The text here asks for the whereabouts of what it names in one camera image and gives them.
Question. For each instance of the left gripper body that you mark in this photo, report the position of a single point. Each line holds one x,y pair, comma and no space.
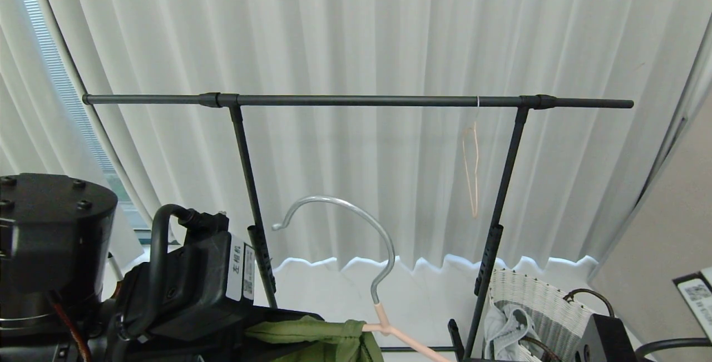
211,345

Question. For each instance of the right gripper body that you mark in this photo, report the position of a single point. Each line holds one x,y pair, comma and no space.
606,345

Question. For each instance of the green short-sleeved shirt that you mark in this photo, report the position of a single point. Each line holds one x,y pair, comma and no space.
311,331

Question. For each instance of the pink clothes hanger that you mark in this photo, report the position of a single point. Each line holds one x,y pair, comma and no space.
477,162
381,313

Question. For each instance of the white laundry basket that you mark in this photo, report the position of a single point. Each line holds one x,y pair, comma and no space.
534,295

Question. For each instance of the black clothes rack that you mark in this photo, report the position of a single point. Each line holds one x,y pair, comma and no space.
361,100

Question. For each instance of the pale grey garment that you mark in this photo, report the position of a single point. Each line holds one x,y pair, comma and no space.
503,331

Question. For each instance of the white curtain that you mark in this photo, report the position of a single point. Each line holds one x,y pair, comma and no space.
22,100
361,28

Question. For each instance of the window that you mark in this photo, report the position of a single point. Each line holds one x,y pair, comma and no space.
55,67

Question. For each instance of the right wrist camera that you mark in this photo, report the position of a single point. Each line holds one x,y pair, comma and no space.
695,301

